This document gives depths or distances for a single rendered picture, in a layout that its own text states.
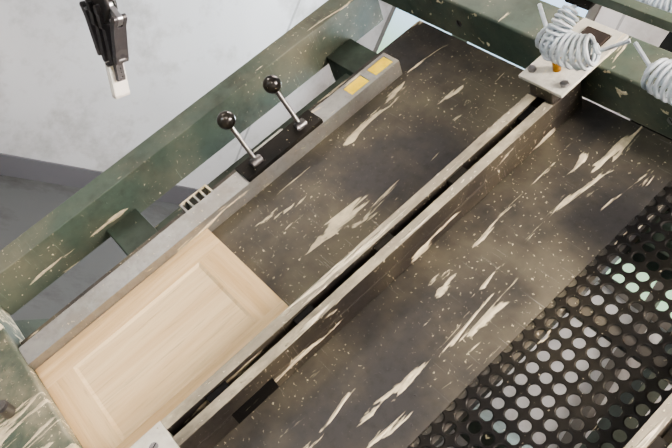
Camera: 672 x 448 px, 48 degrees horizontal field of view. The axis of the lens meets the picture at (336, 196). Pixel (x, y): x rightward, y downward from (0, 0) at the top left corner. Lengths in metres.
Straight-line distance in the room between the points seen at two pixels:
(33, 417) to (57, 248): 0.41
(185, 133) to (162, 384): 0.58
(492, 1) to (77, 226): 0.99
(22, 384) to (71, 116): 3.12
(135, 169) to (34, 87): 2.75
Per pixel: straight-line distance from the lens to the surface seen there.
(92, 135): 4.56
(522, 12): 1.61
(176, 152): 1.71
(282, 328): 1.27
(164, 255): 1.50
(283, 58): 1.77
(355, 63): 1.80
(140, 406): 1.37
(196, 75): 4.61
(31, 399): 1.46
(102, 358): 1.46
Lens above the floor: 1.78
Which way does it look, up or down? 16 degrees down
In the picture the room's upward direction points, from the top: 24 degrees clockwise
